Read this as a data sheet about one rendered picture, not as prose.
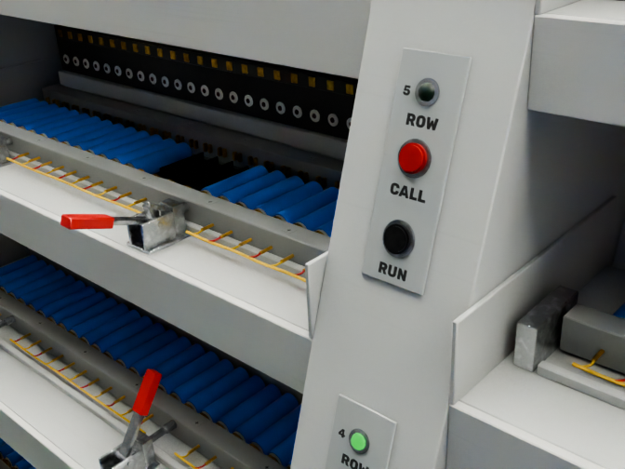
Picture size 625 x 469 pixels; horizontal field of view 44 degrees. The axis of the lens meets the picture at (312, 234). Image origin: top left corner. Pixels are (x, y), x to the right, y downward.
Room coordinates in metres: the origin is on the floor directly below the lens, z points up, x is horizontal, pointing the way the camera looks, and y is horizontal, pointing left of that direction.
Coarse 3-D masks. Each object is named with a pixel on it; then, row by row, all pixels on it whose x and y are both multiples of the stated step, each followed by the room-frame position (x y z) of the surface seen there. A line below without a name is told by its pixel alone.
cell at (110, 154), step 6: (144, 138) 0.73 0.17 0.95; (150, 138) 0.73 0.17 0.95; (156, 138) 0.74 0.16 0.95; (126, 144) 0.72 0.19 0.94; (132, 144) 0.72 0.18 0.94; (138, 144) 0.72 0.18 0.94; (144, 144) 0.73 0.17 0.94; (108, 150) 0.70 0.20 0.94; (114, 150) 0.70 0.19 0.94; (120, 150) 0.71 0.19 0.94; (126, 150) 0.71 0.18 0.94; (132, 150) 0.71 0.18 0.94; (108, 156) 0.70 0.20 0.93
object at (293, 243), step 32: (0, 128) 0.76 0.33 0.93; (32, 160) 0.71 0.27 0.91; (64, 160) 0.69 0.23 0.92; (96, 160) 0.67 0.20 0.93; (128, 192) 0.62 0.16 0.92; (160, 192) 0.60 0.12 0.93; (192, 192) 0.59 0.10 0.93; (224, 224) 0.55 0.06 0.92; (256, 224) 0.53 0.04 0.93; (288, 224) 0.53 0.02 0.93; (256, 256) 0.51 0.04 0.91; (288, 256) 0.51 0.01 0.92
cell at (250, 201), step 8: (296, 176) 0.63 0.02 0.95; (280, 184) 0.61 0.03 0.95; (288, 184) 0.61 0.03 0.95; (296, 184) 0.62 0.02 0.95; (256, 192) 0.60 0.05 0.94; (264, 192) 0.60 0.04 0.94; (272, 192) 0.60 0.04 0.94; (280, 192) 0.60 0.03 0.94; (240, 200) 0.58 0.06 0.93; (248, 200) 0.58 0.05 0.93; (256, 200) 0.59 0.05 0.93; (264, 200) 0.59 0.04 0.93
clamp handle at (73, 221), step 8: (144, 208) 0.55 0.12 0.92; (152, 208) 0.55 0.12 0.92; (64, 216) 0.50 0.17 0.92; (72, 216) 0.50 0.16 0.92; (80, 216) 0.51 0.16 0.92; (88, 216) 0.51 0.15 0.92; (96, 216) 0.52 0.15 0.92; (104, 216) 0.52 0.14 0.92; (152, 216) 0.55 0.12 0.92; (64, 224) 0.50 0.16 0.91; (72, 224) 0.50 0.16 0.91; (80, 224) 0.50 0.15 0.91; (88, 224) 0.51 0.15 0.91; (96, 224) 0.51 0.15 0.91; (104, 224) 0.52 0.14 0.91; (112, 224) 0.52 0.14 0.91; (120, 224) 0.53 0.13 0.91; (128, 224) 0.53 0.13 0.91; (136, 224) 0.54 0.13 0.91
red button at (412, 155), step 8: (408, 144) 0.40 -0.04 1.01; (416, 144) 0.40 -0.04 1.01; (400, 152) 0.40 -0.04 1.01; (408, 152) 0.40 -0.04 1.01; (416, 152) 0.39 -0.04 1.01; (424, 152) 0.39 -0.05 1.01; (400, 160) 0.40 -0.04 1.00; (408, 160) 0.40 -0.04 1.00; (416, 160) 0.39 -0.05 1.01; (424, 160) 0.39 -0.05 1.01; (408, 168) 0.39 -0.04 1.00; (416, 168) 0.39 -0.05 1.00
